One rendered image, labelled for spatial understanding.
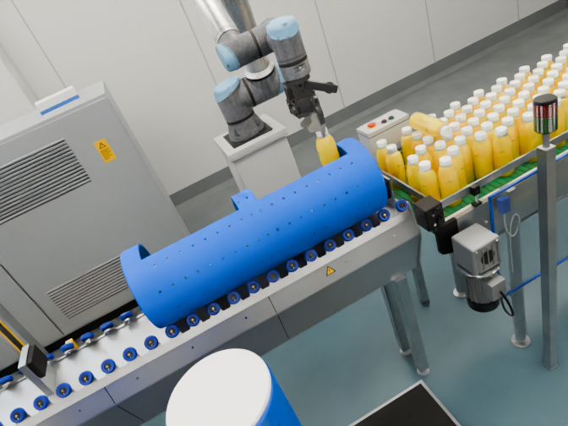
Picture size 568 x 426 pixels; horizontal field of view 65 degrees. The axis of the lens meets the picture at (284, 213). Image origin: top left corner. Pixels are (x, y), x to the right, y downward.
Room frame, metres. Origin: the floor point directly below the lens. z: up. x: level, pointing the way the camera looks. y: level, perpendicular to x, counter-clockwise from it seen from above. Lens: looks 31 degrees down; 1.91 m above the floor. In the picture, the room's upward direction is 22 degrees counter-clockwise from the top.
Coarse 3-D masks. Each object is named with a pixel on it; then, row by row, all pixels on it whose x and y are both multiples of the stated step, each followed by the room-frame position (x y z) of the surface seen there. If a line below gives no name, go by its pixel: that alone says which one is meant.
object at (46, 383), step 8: (24, 352) 1.17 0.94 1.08; (32, 352) 1.16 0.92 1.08; (40, 352) 1.18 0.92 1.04; (24, 360) 1.13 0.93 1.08; (32, 360) 1.12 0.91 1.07; (40, 360) 1.15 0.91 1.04; (24, 368) 1.10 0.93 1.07; (32, 368) 1.11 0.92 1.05; (40, 368) 1.12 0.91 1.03; (48, 368) 1.18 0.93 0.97; (32, 376) 1.10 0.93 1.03; (40, 376) 1.11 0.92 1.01; (48, 376) 1.15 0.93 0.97; (56, 376) 1.18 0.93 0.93; (40, 384) 1.10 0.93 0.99; (48, 384) 1.12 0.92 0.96; (48, 392) 1.10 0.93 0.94
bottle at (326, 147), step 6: (318, 138) 1.35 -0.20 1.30; (324, 138) 1.34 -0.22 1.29; (330, 138) 1.34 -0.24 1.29; (318, 144) 1.35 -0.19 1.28; (324, 144) 1.33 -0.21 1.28; (330, 144) 1.33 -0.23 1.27; (318, 150) 1.35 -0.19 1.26; (324, 150) 1.33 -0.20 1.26; (330, 150) 1.33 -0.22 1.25; (336, 150) 1.34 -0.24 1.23; (324, 156) 1.34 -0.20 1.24; (330, 156) 1.33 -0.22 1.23; (336, 156) 1.33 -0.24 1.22; (324, 162) 1.34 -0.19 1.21
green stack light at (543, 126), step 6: (534, 120) 1.10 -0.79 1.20; (540, 120) 1.08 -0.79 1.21; (546, 120) 1.07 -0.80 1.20; (552, 120) 1.06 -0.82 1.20; (534, 126) 1.10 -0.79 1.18; (540, 126) 1.08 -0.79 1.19; (546, 126) 1.07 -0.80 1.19; (552, 126) 1.06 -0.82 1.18; (540, 132) 1.08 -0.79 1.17; (546, 132) 1.07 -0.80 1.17; (552, 132) 1.06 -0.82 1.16
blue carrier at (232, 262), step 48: (336, 144) 1.40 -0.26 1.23; (240, 192) 1.35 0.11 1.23; (288, 192) 1.25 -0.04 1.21; (336, 192) 1.22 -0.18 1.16; (384, 192) 1.23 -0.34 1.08; (192, 240) 1.19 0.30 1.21; (240, 240) 1.16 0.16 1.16; (288, 240) 1.17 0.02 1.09; (144, 288) 1.11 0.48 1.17; (192, 288) 1.11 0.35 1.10
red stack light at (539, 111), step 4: (532, 104) 1.11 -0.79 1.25; (552, 104) 1.06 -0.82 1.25; (556, 104) 1.07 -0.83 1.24; (532, 108) 1.11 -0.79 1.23; (536, 108) 1.09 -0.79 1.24; (540, 108) 1.08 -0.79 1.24; (544, 108) 1.07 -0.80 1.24; (548, 108) 1.07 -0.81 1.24; (552, 108) 1.06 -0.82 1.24; (556, 108) 1.07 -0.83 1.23; (532, 112) 1.11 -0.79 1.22; (536, 112) 1.09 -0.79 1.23; (540, 112) 1.08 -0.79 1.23; (544, 112) 1.07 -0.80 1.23; (548, 112) 1.07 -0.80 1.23; (552, 112) 1.06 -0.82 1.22; (556, 112) 1.07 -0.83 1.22; (536, 116) 1.09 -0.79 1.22; (540, 116) 1.08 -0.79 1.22; (544, 116) 1.07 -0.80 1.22; (548, 116) 1.07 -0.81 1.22; (552, 116) 1.06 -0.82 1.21
